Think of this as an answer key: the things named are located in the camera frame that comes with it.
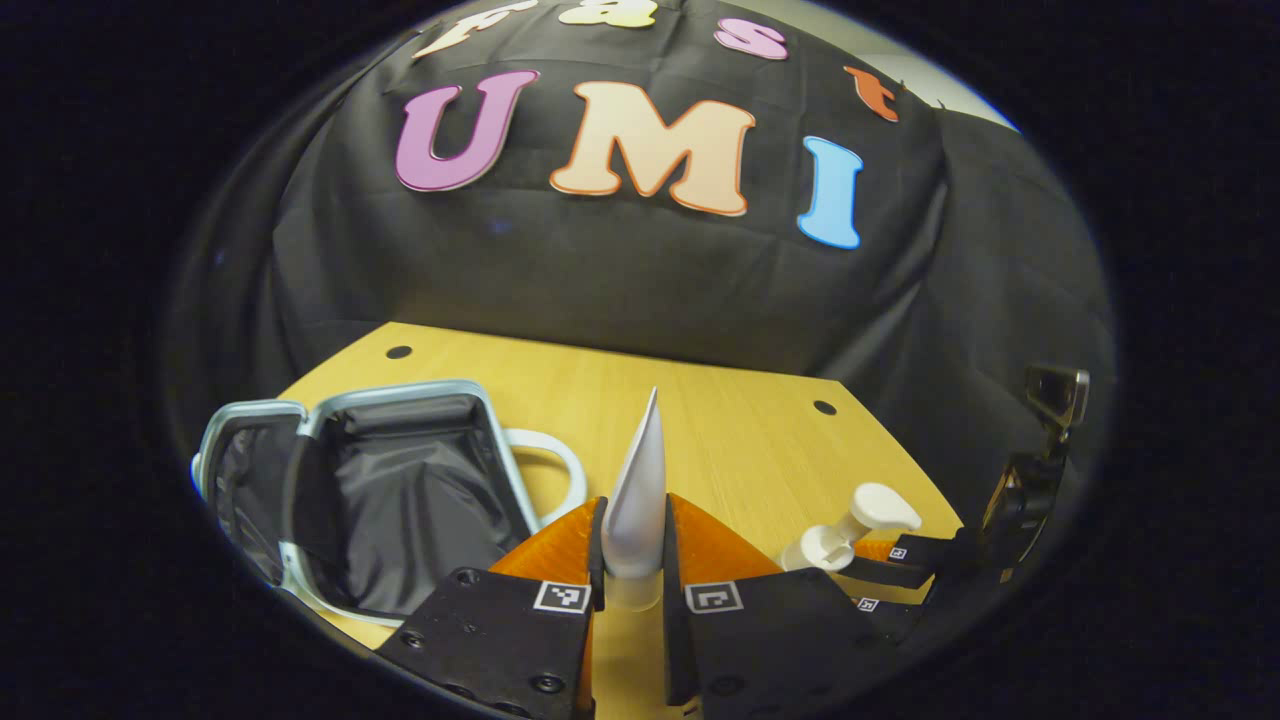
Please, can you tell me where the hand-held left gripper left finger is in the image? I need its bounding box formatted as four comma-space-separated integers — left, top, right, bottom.
375, 496, 608, 720

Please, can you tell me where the white pump bottle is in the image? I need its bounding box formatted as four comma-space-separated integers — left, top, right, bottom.
780, 482, 924, 574

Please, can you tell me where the white skin care tube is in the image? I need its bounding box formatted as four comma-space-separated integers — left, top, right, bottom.
600, 386, 669, 613

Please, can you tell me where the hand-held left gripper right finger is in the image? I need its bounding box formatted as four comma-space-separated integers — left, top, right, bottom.
662, 492, 906, 720

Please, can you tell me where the black backdrop cloth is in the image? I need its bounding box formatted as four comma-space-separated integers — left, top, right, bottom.
165, 0, 1116, 561

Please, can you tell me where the light blue cloud-shaped suitcase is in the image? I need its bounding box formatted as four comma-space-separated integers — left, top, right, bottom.
190, 378, 589, 629

